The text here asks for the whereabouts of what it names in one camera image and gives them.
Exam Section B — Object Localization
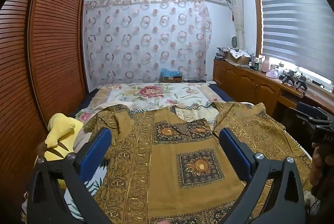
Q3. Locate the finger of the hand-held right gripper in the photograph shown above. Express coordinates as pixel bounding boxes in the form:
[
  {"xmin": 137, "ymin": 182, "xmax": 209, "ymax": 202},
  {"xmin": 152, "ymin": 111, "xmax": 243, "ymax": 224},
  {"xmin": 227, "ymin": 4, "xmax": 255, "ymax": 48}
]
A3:
[{"xmin": 289, "ymin": 102, "xmax": 334, "ymax": 127}]

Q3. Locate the long wooden cabinet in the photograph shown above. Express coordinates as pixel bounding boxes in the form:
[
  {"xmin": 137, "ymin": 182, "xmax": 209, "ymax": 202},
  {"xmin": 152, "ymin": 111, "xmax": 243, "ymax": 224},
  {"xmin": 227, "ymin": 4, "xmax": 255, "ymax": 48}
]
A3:
[{"xmin": 213, "ymin": 57, "xmax": 334, "ymax": 122}]

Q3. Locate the open cardboard box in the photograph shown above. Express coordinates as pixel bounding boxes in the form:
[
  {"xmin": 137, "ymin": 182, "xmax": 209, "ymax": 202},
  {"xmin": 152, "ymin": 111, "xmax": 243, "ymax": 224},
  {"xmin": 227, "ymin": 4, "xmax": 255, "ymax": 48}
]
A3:
[{"xmin": 226, "ymin": 48, "xmax": 251, "ymax": 66}]

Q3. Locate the navy blue mattress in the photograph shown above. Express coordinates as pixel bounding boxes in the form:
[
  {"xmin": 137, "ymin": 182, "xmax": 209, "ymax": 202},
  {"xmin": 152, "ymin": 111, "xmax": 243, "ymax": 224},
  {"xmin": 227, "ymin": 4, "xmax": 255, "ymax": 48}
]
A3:
[{"xmin": 207, "ymin": 82, "xmax": 235, "ymax": 103}]

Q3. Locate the small grey fan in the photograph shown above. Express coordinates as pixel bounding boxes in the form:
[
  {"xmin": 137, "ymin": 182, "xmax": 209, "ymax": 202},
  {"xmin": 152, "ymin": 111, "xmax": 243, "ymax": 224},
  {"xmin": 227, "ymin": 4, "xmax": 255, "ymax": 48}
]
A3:
[{"xmin": 231, "ymin": 36, "xmax": 243, "ymax": 49}]

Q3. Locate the wooden window frame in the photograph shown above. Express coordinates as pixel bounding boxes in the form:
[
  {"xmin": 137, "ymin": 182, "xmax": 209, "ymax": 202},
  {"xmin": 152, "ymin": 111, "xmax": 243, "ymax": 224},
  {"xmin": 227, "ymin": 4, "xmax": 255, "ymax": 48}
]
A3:
[{"xmin": 252, "ymin": 0, "xmax": 334, "ymax": 95}]

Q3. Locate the white wrapped air-conditioner pipe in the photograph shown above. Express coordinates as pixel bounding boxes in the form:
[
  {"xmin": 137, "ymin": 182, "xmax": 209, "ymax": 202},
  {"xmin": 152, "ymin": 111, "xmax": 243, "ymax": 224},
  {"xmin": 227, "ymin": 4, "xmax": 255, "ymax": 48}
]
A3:
[{"xmin": 226, "ymin": 0, "xmax": 247, "ymax": 51}]

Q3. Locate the cluttered stack of books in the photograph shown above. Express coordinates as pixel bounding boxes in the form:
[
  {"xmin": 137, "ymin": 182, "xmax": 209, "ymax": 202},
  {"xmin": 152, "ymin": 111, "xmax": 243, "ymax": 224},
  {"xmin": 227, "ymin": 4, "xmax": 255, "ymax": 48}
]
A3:
[{"xmin": 215, "ymin": 45, "xmax": 230, "ymax": 59}]

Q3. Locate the circle-print sheer curtain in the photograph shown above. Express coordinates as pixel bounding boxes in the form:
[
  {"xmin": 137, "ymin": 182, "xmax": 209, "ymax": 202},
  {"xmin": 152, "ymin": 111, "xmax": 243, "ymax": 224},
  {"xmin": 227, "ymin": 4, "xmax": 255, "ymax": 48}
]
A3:
[{"xmin": 83, "ymin": 0, "xmax": 212, "ymax": 83}]

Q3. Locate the pink bottle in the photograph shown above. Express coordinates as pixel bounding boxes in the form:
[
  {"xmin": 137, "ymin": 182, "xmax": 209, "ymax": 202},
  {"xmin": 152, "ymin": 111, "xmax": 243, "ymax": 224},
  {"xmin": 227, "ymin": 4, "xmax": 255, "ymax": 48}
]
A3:
[{"xmin": 261, "ymin": 55, "xmax": 272, "ymax": 73}]

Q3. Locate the small brown box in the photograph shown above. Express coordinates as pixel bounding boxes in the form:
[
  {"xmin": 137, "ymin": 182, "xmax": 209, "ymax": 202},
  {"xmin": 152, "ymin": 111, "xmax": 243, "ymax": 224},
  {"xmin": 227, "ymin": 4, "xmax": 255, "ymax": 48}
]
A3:
[{"xmin": 162, "ymin": 75, "xmax": 183, "ymax": 83}]

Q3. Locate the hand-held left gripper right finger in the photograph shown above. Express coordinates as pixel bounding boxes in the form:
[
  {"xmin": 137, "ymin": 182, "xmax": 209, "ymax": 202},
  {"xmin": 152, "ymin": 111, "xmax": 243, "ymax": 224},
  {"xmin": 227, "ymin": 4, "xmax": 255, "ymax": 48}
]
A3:
[{"xmin": 219, "ymin": 128, "xmax": 306, "ymax": 224}]

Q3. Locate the spare black gripper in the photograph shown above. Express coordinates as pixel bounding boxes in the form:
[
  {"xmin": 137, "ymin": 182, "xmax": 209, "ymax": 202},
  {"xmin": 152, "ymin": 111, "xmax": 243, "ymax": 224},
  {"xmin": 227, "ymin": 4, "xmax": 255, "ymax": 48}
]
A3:
[
  {"xmin": 294, "ymin": 75, "xmax": 309, "ymax": 90},
  {"xmin": 279, "ymin": 70, "xmax": 295, "ymax": 83}
]

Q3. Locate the mustard patterned shirt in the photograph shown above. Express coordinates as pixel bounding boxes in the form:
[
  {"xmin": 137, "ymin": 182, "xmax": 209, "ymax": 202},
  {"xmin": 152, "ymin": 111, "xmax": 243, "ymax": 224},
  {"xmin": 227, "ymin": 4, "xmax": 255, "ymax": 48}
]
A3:
[{"xmin": 83, "ymin": 102, "xmax": 314, "ymax": 224}]

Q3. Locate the yellow plush toy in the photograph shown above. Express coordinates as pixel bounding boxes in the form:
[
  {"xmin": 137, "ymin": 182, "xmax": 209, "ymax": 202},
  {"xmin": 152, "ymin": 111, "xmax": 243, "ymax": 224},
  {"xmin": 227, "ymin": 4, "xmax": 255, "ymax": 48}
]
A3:
[{"xmin": 37, "ymin": 113, "xmax": 84, "ymax": 188}]

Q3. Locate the blue plastic bag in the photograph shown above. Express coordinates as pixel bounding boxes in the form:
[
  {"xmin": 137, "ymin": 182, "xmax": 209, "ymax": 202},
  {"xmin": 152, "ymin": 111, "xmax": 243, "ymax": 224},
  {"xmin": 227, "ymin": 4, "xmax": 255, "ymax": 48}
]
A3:
[{"xmin": 160, "ymin": 67, "xmax": 182, "ymax": 78}]

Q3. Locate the red-brown louvered wardrobe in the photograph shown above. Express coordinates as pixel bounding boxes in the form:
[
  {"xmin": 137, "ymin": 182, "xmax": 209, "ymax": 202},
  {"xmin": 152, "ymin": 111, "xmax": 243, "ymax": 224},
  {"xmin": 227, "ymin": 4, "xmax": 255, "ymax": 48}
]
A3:
[{"xmin": 0, "ymin": 0, "xmax": 90, "ymax": 204}]

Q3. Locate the floral quilt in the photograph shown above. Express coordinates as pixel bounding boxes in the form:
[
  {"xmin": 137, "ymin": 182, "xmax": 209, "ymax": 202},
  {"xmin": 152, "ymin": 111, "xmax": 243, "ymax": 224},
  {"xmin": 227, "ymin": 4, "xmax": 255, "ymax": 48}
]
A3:
[{"xmin": 63, "ymin": 82, "xmax": 225, "ymax": 224}]

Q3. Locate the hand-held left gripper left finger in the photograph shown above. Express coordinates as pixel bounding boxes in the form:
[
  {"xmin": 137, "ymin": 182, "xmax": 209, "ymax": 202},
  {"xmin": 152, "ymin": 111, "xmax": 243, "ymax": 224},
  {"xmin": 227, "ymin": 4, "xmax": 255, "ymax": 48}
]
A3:
[{"xmin": 26, "ymin": 127, "xmax": 113, "ymax": 224}]

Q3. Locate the group of small bottles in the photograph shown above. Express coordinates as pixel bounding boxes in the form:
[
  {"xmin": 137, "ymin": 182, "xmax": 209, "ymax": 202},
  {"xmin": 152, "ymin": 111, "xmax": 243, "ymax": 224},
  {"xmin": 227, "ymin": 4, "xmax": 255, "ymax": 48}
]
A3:
[{"xmin": 250, "ymin": 53, "xmax": 261, "ymax": 70}]

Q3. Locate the person's right hand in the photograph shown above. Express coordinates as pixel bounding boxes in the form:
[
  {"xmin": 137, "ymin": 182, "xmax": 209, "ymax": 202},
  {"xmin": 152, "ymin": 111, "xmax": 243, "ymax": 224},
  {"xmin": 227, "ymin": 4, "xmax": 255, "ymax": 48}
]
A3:
[{"xmin": 309, "ymin": 144, "xmax": 331, "ymax": 193}]

